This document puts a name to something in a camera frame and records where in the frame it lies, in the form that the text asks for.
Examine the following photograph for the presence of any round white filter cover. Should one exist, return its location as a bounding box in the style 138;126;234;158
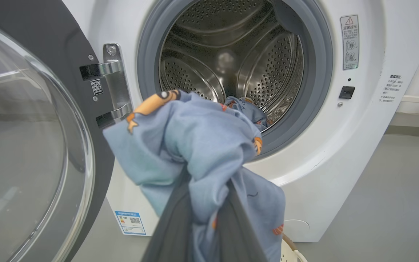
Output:
284;219;310;241

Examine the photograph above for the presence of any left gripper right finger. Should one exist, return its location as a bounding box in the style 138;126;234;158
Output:
218;182;270;262

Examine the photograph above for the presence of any white front-load washing machine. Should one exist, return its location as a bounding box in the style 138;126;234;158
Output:
62;0;419;242

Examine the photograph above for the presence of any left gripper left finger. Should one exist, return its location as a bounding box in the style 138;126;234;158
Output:
140;175;195;262

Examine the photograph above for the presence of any blue energy label sticker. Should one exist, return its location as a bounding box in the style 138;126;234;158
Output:
114;210;147;235

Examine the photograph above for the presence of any small QR code sticker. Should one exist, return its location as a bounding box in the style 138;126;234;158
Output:
91;79;104;96

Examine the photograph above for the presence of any chrome door hinge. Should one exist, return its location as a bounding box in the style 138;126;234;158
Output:
80;44;133;128

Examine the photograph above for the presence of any white warning sticker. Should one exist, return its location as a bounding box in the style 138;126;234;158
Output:
340;15;360;71

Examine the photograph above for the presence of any stainless steel washing machine drum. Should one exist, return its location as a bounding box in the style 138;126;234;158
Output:
159;0;304;126

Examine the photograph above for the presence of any blue printed garment cream lining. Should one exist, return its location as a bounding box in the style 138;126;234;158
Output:
103;90;286;262

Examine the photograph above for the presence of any black-rimmed glass washer door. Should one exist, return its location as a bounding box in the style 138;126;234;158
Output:
0;0;117;262

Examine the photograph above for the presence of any white basket with brown rim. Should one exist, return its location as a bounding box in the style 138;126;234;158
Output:
280;233;308;262

